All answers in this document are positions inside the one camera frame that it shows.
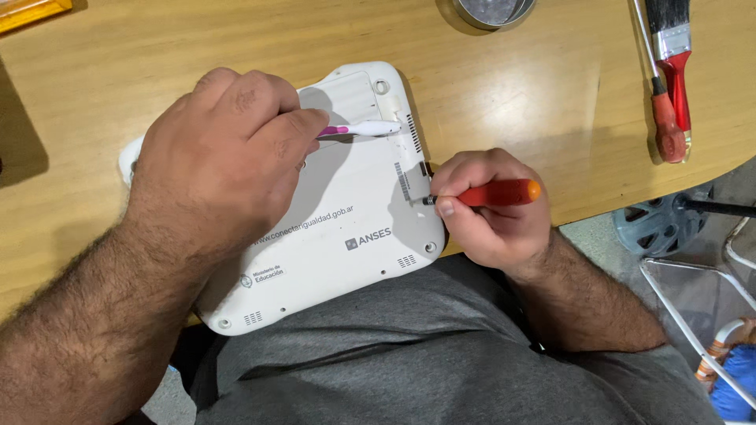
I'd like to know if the orange and white wrapped bar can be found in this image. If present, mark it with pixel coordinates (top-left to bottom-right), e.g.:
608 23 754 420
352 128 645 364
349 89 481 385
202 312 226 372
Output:
695 318 756 386

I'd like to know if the red handled paintbrush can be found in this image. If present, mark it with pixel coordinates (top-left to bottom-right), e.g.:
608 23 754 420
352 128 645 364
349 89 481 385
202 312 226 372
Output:
644 0 693 163

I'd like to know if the round metal tin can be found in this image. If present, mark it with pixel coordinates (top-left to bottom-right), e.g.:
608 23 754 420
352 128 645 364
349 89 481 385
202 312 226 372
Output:
452 0 537 31

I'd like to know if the worn red handled screwdriver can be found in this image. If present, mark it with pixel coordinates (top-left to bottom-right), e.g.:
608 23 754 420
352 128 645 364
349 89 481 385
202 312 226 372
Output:
632 0 689 165

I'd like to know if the white wire frame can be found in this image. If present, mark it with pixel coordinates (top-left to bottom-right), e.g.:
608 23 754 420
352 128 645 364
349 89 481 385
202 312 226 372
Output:
639 217 756 414

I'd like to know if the blue cloth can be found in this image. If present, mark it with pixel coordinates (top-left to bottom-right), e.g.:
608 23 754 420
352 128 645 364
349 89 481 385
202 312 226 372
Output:
709 344 756 422

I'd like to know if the grey shirt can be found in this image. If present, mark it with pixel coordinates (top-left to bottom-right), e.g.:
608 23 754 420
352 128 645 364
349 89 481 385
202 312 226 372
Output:
188 254 726 425

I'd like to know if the white laptop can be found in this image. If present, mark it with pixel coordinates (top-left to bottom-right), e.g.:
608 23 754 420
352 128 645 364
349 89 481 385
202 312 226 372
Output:
118 61 448 337

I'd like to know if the person's right hand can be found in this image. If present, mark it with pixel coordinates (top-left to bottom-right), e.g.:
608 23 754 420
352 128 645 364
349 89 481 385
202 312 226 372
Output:
426 148 554 279

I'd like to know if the person's left hand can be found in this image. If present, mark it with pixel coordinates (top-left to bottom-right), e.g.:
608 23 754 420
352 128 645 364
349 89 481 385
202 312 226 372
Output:
126 67 330 262

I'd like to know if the white and pink toothbrush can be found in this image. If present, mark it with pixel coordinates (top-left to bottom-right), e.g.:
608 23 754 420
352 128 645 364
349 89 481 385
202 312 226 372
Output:
316 120 403 140

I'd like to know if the red screwdriver with orange cap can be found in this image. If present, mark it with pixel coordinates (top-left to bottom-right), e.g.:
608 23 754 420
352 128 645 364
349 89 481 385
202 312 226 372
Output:
410 179 542 208

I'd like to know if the yellow wooden piece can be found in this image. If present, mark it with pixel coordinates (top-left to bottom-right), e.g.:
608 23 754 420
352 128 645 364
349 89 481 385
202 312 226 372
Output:
0 0 73 34

